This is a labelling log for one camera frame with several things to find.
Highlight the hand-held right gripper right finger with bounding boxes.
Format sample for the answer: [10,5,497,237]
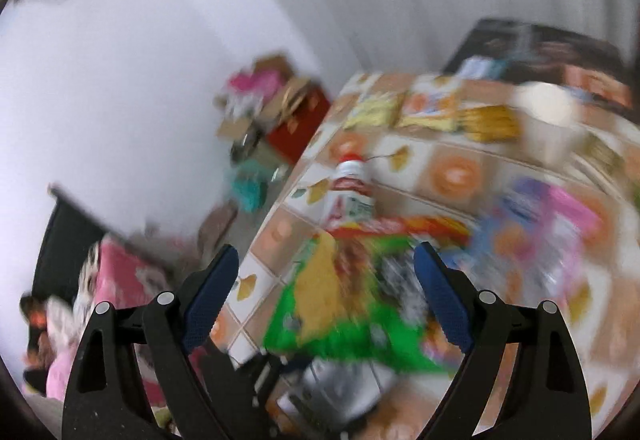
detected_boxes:
[413,241,593,440]

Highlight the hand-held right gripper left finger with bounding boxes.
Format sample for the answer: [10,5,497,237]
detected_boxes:
[61,244,251,440]

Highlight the green snack bag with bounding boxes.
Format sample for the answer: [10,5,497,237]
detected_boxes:
[262,230,451,376]

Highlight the pink printed blanket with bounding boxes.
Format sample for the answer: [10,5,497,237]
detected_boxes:
[25,240,173,403]

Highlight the pile of colourful packets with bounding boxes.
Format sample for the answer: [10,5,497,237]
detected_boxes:
[470,175,608,303]

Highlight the teal cloth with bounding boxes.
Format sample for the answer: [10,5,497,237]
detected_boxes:
[227,160,269,213]

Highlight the patterned tablecloth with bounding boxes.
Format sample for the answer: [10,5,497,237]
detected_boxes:
[210,72,640,440]

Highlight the white bottle red label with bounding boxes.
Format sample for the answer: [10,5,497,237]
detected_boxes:
[322,160,377,231]

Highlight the black furniture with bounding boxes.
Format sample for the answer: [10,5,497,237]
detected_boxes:
[32,184,113,303]

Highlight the yellow snack packet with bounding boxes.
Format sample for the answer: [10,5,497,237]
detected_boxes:
[400,104,522,143]
[344,94,407,131]

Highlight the cardboard box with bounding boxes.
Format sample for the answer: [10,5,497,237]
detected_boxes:
[215,54,311,143]

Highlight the red gift box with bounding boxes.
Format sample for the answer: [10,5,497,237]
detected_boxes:
[266,87,334,165]

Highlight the white paper cup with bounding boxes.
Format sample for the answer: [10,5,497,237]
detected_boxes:
[515,82,586,165]

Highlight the pink packet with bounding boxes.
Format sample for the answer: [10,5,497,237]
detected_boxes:
[227,70,282,93]

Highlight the dark printed mat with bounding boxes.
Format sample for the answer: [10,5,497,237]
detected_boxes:
[442,17,633,108]

